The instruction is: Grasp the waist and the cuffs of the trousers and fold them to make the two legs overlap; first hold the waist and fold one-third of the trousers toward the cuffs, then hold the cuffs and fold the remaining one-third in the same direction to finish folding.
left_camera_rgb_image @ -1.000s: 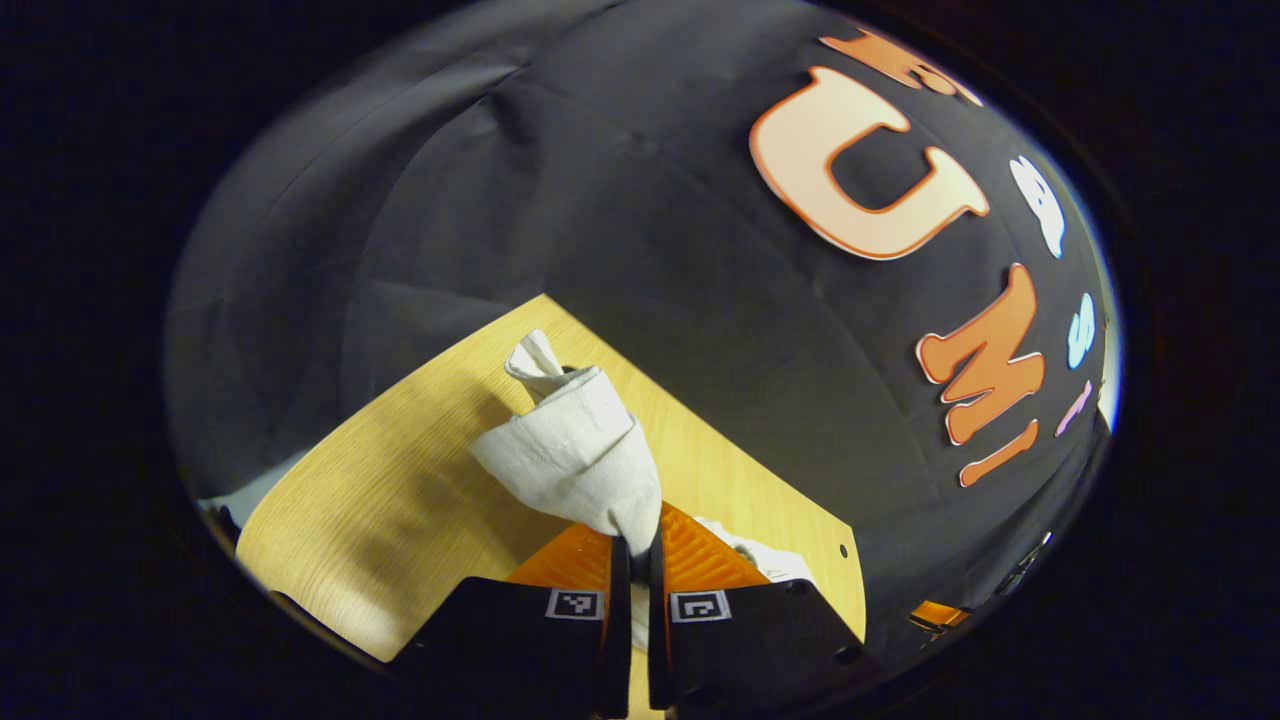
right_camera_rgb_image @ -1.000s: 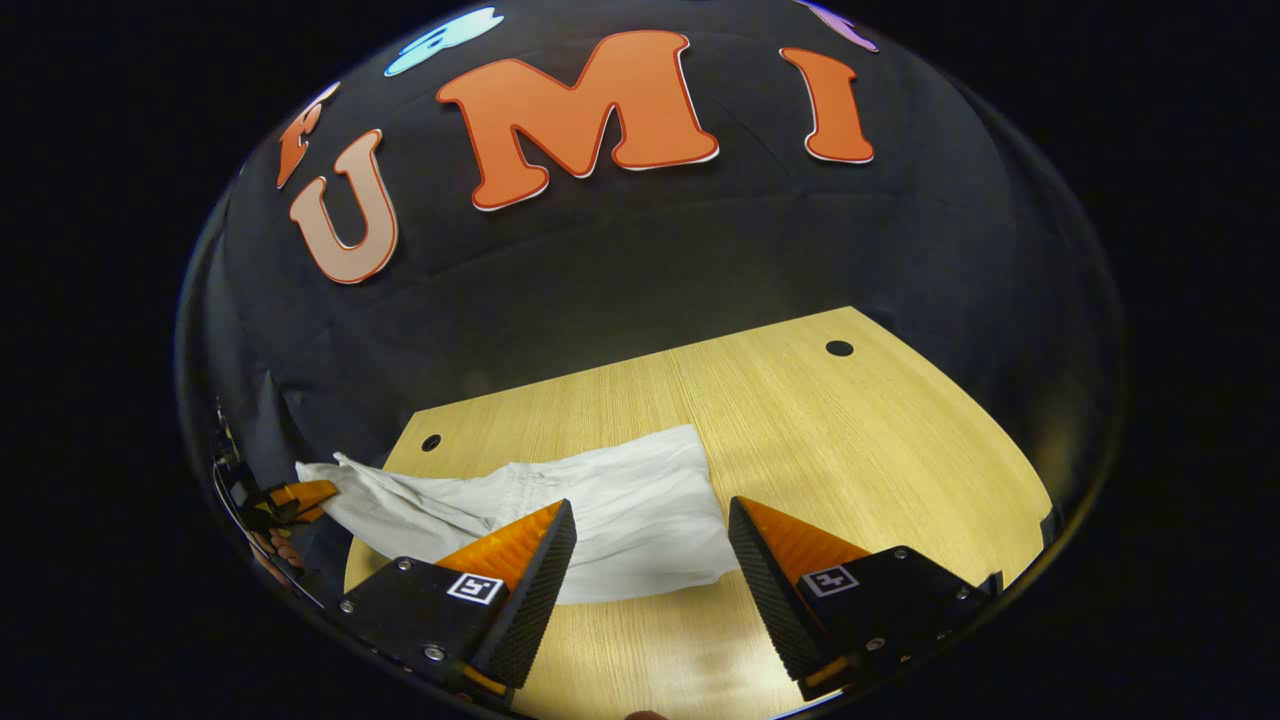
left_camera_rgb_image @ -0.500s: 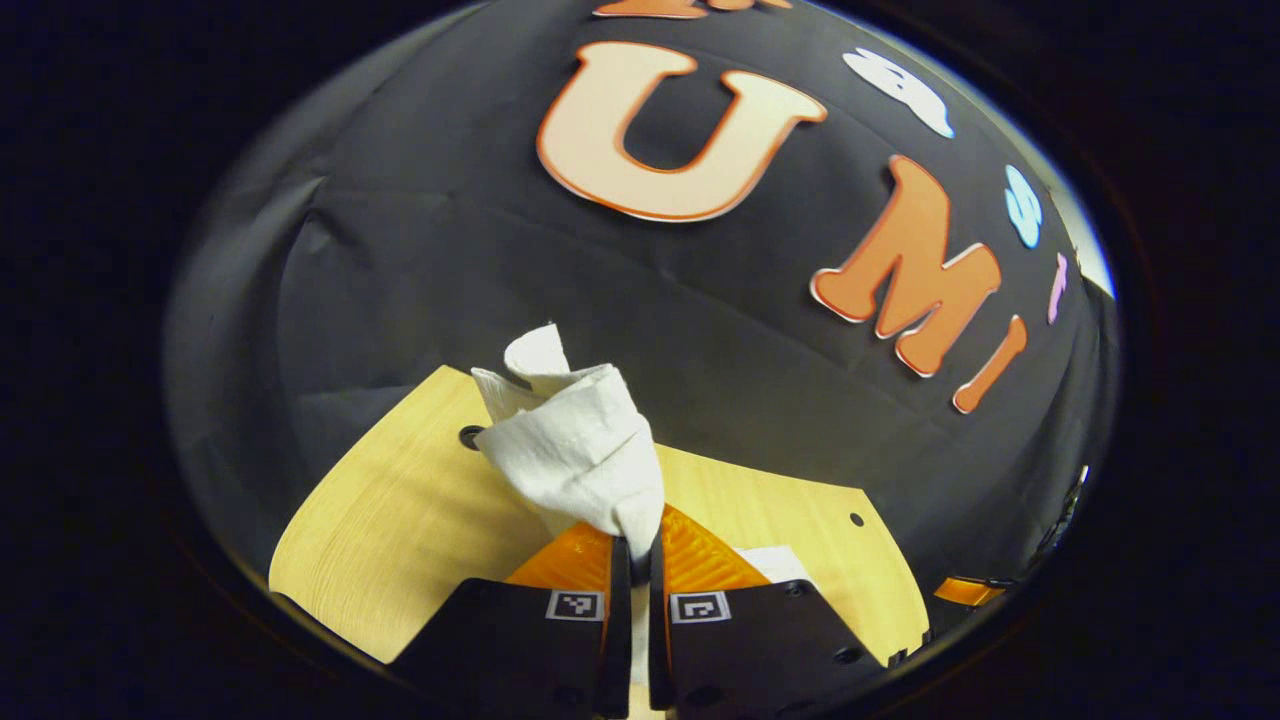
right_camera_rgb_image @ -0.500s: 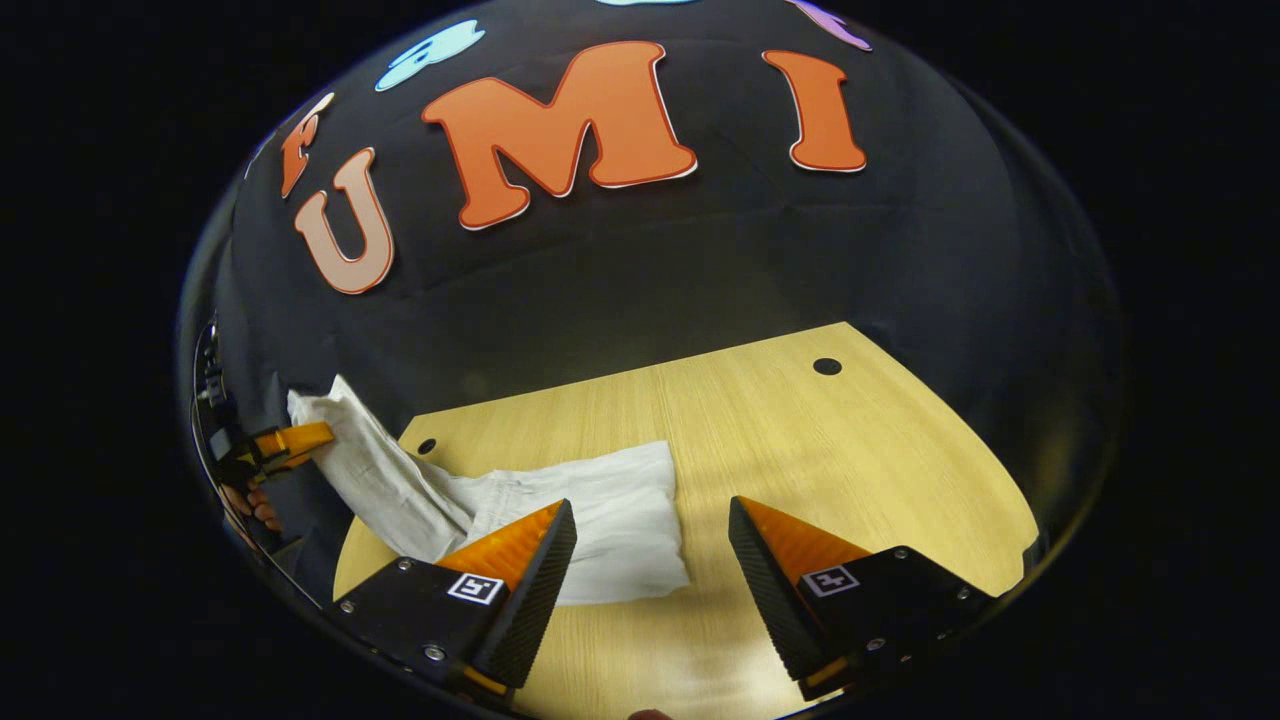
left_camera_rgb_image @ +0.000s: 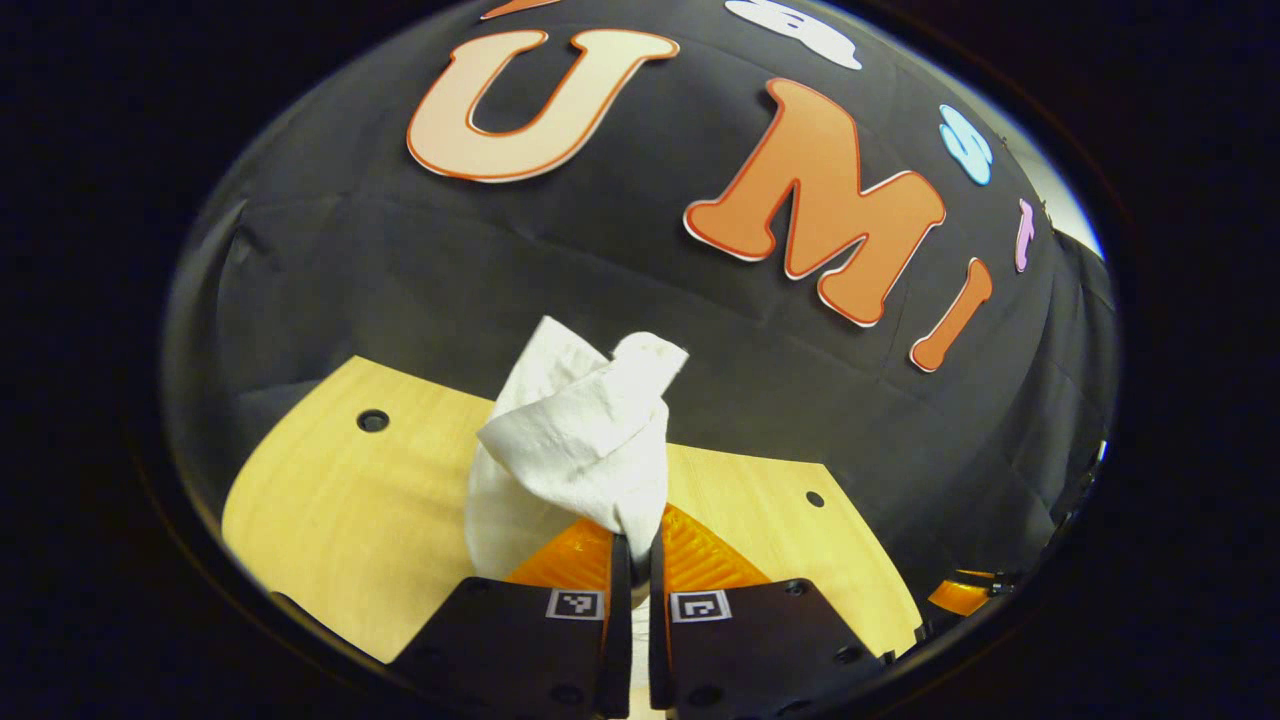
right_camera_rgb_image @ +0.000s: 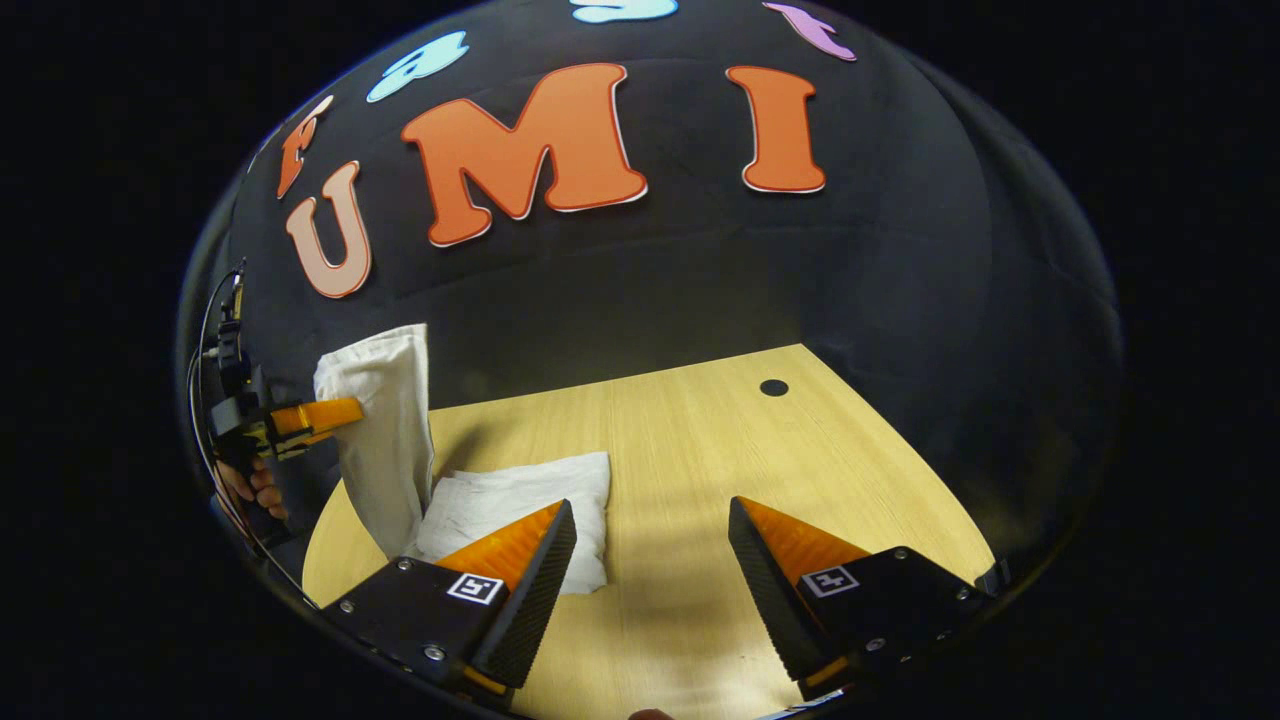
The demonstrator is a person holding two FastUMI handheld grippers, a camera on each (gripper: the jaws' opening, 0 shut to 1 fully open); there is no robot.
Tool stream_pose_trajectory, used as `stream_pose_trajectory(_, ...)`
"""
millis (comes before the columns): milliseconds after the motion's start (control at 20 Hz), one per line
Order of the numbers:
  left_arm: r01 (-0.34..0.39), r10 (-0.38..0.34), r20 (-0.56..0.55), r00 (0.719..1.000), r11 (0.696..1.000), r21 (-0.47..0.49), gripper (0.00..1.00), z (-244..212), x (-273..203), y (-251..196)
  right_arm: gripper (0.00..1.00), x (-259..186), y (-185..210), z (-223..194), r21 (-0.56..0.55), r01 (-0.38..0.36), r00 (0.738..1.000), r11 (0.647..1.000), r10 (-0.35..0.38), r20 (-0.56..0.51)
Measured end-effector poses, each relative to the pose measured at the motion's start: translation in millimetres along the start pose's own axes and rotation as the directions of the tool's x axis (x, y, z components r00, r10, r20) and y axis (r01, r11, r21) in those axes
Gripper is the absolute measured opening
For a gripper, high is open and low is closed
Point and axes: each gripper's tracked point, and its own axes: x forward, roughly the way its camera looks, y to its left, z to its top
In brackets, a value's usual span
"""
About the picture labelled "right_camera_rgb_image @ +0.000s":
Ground white jeans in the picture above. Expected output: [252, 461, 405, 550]
[313, 322, 613, 598]

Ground black backdrop cloth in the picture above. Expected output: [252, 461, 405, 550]
[175, 0, 1126, 601]

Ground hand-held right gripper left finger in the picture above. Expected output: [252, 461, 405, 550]
[320, 498, 579, 713]

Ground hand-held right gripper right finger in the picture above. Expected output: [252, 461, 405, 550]
[727, 495, 1001, 704]

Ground thin black cable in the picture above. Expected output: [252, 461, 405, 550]
[186, 268, 321, 611]

